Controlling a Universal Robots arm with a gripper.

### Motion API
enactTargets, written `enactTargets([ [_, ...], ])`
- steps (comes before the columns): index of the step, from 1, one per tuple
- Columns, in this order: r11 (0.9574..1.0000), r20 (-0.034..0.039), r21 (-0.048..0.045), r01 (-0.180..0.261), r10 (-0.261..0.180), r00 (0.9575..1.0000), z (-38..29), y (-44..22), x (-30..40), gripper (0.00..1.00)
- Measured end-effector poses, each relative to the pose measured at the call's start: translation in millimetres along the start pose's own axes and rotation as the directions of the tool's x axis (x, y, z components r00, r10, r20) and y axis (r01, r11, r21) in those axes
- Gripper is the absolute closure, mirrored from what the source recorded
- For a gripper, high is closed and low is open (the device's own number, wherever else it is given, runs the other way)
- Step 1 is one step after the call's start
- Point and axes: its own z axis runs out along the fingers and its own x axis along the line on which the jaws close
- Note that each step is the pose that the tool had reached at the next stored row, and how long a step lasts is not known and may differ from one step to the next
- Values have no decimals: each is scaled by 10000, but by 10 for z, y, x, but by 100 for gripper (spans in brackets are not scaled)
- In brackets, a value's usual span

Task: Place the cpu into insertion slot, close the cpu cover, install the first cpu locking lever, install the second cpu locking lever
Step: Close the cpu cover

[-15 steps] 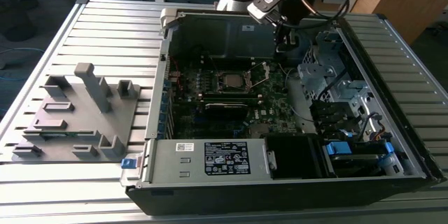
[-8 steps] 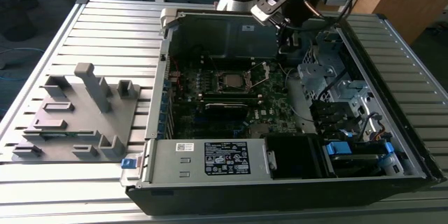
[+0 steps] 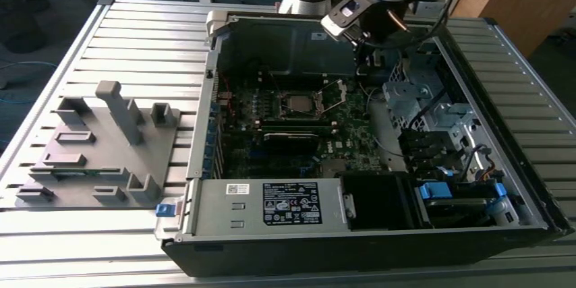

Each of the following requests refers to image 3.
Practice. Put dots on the silver CPU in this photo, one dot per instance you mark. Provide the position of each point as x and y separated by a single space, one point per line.
301 105

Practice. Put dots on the metal CPU socket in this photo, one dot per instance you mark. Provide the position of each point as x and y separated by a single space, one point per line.
303 117

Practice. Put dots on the black RAM slot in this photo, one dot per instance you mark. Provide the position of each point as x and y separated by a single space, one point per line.
296 127
296 131
296 123
296 120

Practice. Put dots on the silver metal disk bay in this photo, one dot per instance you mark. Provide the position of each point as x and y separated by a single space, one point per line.
400 95

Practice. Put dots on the green motherboard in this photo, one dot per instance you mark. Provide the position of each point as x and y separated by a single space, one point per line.
355 139

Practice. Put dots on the black graphics card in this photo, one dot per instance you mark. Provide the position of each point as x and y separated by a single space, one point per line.
289 148

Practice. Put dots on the dark chipset heatsink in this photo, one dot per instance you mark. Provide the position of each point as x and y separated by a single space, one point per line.
332 168

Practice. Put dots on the blue disk carrier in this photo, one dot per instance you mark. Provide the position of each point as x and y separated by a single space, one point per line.
433 190

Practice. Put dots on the blue plastic tab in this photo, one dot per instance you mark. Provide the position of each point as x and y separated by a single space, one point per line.
500 190

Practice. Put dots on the silver power supply with label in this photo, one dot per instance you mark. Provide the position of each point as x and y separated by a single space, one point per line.
216 207

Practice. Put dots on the black and grey PC case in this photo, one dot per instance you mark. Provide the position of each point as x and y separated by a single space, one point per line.
315 261

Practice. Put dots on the grey plastic parts rack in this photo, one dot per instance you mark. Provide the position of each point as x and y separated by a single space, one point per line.
112 153

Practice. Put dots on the blue case latch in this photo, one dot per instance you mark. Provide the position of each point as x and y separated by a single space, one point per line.
164 210

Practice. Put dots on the black office chair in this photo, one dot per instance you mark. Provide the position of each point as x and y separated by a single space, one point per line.
27 35

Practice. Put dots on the green RAM stick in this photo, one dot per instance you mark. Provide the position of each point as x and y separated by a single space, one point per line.
67 174

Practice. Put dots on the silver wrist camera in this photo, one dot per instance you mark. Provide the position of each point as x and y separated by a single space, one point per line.
347 15

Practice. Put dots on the black plastic duct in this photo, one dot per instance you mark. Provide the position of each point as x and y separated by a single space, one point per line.
377 200

